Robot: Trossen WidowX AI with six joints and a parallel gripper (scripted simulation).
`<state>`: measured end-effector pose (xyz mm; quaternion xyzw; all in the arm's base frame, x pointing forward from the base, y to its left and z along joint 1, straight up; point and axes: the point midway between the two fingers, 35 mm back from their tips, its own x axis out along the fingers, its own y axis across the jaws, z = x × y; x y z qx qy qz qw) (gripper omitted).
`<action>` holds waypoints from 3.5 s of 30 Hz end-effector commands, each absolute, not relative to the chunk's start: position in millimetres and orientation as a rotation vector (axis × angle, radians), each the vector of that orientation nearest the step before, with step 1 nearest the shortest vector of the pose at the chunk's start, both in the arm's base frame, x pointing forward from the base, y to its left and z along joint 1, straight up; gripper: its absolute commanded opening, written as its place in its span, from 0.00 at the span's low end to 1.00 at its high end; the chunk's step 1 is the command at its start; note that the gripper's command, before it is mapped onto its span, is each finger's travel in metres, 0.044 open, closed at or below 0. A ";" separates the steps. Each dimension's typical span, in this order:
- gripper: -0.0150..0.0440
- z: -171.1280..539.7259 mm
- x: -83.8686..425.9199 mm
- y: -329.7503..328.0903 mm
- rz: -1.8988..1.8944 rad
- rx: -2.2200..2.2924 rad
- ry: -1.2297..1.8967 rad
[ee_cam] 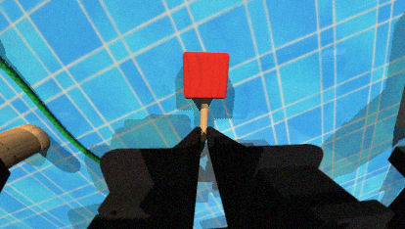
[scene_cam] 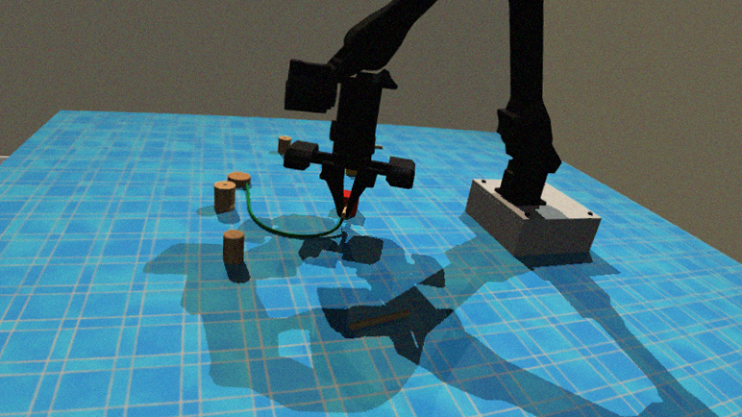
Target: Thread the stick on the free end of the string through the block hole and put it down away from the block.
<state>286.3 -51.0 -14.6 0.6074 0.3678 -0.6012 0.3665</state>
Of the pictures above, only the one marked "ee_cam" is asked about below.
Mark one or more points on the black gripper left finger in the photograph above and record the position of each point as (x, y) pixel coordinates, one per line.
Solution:
(169, 166)

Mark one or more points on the dark brown cylinder with tan end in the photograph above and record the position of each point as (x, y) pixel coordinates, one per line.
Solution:
(20, 143)

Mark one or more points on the green string with thin wooden stick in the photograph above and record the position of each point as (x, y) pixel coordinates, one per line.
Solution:
(47, 113)

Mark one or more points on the red wooden block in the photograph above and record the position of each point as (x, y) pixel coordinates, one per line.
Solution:
(205, 75)

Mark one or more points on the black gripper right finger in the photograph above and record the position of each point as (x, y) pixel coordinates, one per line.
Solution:
(235, 167)

